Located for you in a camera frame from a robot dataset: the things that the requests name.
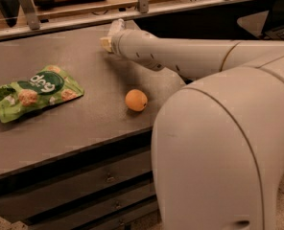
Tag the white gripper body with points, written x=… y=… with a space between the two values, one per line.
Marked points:
x=117 y=42

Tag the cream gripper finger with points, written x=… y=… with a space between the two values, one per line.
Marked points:
x=106 y=43

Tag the clear plastic water bottle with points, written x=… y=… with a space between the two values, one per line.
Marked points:
x=116 y=27

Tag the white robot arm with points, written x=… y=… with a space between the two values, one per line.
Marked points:
x=218 y=143

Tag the orange fruit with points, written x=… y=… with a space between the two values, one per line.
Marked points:
x=136 y=100

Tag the green snack bag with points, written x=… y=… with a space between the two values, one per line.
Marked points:
x=48 y=87

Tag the grey drawer cabinet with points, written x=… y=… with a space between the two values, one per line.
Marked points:
x=86 y=164

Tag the metal shelf rail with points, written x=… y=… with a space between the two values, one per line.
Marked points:
x=33 y=20

